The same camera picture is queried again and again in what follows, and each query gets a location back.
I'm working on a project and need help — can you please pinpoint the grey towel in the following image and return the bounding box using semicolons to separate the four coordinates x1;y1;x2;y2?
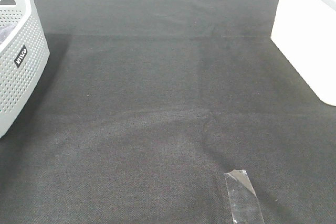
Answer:
0;24;15;44

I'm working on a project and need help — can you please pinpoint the white storage bin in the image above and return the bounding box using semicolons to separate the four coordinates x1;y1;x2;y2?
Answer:
270;0;335;106

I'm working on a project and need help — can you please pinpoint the black table mat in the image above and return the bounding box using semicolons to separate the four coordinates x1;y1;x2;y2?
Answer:
1;0;335;223

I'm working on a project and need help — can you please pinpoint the grey perforated laundry basket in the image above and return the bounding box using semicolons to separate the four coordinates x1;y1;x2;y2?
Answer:
1;0;50;136

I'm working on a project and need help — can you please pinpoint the clear tape strip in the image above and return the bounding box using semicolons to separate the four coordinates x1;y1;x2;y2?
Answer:
225;169;265;224

